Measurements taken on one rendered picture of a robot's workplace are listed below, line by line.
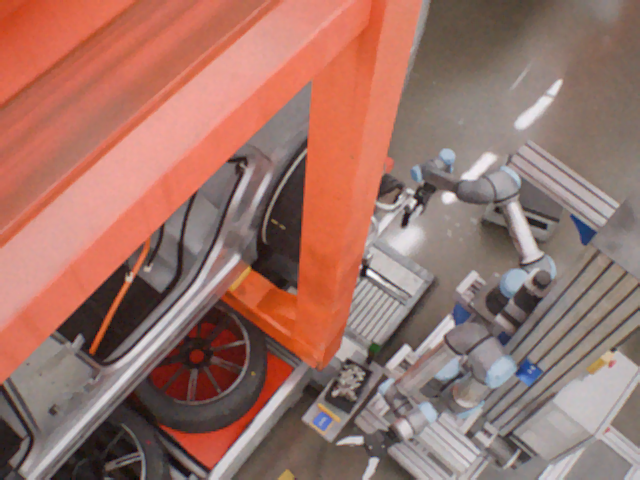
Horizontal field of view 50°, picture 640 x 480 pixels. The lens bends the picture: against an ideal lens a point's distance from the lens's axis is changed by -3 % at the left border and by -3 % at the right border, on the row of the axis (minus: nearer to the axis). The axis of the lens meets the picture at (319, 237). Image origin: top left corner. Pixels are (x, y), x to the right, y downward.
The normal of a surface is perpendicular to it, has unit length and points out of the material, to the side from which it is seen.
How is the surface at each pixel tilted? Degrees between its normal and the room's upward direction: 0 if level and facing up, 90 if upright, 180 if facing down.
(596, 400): 0
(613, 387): 0
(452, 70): 0
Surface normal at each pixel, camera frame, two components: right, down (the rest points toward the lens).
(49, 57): 0.80, 0.55
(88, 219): 0.06, -0.48
